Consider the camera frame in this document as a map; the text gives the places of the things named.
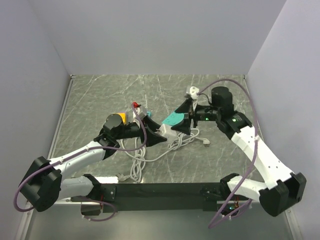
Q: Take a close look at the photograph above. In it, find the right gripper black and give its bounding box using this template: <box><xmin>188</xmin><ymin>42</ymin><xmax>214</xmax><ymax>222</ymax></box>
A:
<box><xmin>171</xmin><ymin>98</ymin><xmax>221</xmax><ymax>136</ymax></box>

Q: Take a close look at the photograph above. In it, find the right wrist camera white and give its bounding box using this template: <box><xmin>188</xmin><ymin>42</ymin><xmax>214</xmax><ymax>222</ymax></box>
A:
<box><xmin>184</xmin><ymin>86</ymin><xmax>200</xmax><ymax>100</ymax></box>

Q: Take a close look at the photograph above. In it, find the teal triangular power strip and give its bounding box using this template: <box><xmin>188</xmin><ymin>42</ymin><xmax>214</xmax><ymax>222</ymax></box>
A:
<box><xmin>162</xmin><ymin>111</ymin><xmax>184</xmax><ymax>126</ymax></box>

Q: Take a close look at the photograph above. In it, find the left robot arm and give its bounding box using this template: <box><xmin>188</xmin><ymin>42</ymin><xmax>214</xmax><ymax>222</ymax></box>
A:
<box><xmin>17</xmin><ymin>113</ymin><xmax>167</xmax><ymax>212</ymax></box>

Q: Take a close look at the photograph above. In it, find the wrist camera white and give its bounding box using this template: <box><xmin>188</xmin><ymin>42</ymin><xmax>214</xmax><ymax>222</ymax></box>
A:
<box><xmin>184</xmin><ymin>86</ymin><xmax>200</xmax><ymax>100</ymax></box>
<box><xmin>132</xmin><ymin>101</ymin><xmax>148</xmax><ymax>120</ymax></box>

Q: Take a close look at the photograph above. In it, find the white coiled cord with plug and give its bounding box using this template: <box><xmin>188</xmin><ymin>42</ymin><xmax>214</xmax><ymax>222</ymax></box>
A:
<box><xmin>166</xmin><ymin>128</ymin><xmax>211</xmax><ymax>152</ymax></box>

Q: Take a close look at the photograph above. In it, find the white cord of purple strip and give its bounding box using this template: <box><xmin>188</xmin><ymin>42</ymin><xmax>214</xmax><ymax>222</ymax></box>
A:
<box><xmin>117</xmin><ymin>138</ymin><xmax>147</xmax><ymax>183</ymax></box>

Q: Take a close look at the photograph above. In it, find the white cube socket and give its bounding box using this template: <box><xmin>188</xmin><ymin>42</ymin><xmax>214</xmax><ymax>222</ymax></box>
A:
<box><xmin>158</xmin><ymin>124</ymin><xmax>177</xmax><ymax>144</ymax></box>

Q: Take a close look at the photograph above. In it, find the white cord of teal strip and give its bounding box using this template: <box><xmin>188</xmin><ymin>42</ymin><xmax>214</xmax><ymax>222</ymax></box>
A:
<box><xmin>129</xmin><ymin>139</ymin><xmax>176</xmax><ymax>183</ymax></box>

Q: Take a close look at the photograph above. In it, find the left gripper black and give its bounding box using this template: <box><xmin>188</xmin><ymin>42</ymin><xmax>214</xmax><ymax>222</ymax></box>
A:
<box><xmin>114</xmin><ymin>114</ymin><xmax>167</xmax><ymax>147</ymax></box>

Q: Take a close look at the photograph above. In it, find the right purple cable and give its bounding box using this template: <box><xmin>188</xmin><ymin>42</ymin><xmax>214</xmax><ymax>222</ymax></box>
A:
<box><xmin>197</xmin><ymin>78</ymin><xmax>260</xmax><ymax>229</ymax></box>

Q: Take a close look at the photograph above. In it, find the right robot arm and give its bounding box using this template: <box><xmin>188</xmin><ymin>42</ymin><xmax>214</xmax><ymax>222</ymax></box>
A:
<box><xmin>171</xmin><ymin>86</ymin><xmax>307</xmax><ymax>217</ymax></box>

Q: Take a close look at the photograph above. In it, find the black base beam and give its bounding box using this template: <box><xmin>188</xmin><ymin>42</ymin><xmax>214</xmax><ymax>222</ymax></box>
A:
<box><xmin>87</xmin><ymin>182</ymin><xmax>231</xmax><ymax>212</ymax></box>

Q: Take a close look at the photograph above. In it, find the yellow cube socket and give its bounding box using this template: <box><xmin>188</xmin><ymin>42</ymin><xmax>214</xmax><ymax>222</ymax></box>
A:
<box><xmin>118</xmin><ymin>112</ymin><xmax>128</xmax><ymax>125</ymax></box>

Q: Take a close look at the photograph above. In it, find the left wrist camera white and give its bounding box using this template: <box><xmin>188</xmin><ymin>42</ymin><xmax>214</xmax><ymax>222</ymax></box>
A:
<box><xmin>132</xmin><ymin>101</ymin><xmax>148</xmax><ymax>120</ymax></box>

